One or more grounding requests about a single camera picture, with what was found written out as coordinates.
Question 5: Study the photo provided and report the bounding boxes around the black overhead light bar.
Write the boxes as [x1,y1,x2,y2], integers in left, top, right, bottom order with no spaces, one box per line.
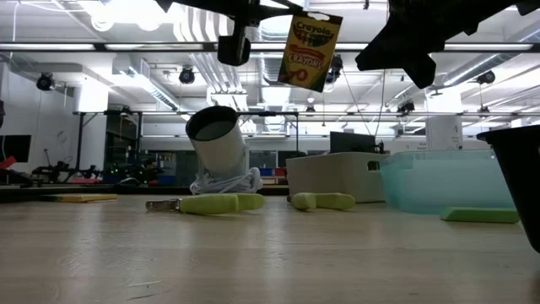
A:
[0,41,540,53]

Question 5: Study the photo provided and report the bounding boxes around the green eraser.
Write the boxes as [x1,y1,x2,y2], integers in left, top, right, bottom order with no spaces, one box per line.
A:
[440,206,521,225]

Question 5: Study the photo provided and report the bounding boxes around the black computer monitor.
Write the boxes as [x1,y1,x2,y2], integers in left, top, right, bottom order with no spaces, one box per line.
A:
[329,131,377,155]

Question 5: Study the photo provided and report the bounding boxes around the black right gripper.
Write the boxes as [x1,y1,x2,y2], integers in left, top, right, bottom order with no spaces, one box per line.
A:
[355,0,481,90]

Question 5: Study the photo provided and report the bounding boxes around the black ceiling spotlight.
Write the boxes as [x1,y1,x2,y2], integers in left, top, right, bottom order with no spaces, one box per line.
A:
[178,65,197,85]
[330,53,344,85]
[396,100,417,116]
[476,69,497,86]
[35,72,56,92]

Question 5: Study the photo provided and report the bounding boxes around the white plastic bin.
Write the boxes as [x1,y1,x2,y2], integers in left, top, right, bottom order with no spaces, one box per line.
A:
[285,151,389,204]

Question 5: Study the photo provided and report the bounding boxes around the white coiled cable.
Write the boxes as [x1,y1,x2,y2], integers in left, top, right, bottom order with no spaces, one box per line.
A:
[188,166,263,198]

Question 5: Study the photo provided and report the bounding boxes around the teal translucent plastic bin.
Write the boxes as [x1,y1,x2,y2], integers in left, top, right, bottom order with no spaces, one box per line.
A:
[378,149,518,214]

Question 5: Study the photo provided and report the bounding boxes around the black mesh basket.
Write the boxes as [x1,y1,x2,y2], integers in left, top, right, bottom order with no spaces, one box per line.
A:
[476,125,540,255]

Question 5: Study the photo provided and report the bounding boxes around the yellow Crayola crayon box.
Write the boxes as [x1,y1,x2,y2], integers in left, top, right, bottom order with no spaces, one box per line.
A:
[277,11,344,94]
[40,193,120,204]

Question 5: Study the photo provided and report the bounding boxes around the black wall screen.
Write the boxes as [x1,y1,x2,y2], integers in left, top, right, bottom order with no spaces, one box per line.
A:
[0,134,32,164]

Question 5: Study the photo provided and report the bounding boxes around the silver ventilation duct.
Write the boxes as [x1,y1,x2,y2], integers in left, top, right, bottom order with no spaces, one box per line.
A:
[251,16,296,41]

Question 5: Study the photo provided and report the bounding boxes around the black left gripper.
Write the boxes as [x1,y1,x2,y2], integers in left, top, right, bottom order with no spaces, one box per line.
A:
[154,0,305,68]

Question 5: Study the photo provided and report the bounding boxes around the green-handled pliers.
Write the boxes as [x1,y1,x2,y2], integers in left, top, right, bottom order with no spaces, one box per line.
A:
[145,193,266,216]
[286,192,357,212]

